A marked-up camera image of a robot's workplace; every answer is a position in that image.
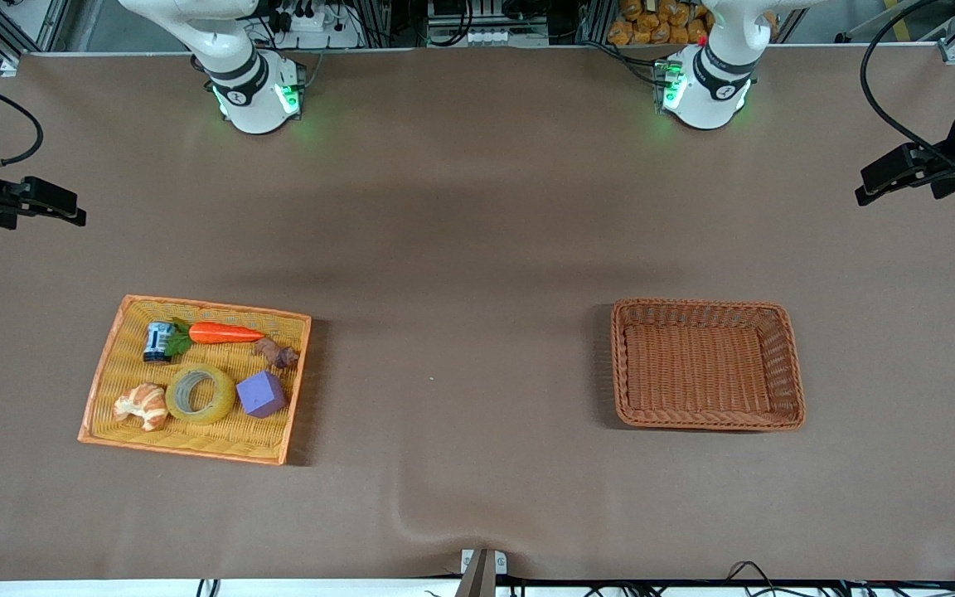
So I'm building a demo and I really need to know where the yellow clear tape roll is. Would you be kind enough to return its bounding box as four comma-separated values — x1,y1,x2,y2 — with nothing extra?
165,362,236,425

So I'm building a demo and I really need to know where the orange toy carrot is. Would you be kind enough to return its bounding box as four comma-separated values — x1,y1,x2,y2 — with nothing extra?
164,318,267,359

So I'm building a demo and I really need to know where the toy croissant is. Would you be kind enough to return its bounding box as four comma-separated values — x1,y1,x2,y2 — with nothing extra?
113,382,170,432

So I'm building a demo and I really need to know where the brown toy animal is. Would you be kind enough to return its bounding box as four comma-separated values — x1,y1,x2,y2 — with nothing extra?
251,337,301,369

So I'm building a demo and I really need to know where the purple cube block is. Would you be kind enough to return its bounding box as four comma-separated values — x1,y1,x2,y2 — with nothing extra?
235,370,288,419

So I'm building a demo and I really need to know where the yellow wicker tray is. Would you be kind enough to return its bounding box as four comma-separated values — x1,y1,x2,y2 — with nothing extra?
77,294,313,466

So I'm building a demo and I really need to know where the brown wicker basket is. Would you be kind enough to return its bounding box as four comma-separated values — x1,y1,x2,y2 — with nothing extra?
610,298,807,432

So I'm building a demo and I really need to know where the orange packaged snacks heap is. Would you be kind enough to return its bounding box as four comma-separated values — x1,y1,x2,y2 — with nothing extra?
608,0,712,47

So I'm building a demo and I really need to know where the white power strip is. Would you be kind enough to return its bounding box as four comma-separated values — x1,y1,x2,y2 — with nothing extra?
274,4,364,49

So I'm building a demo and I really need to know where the table cover cloth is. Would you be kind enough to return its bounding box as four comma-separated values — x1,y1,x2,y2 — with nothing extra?
0,46,955,581

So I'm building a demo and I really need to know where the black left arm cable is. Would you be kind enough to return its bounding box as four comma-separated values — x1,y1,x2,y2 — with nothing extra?
860,0,955,179

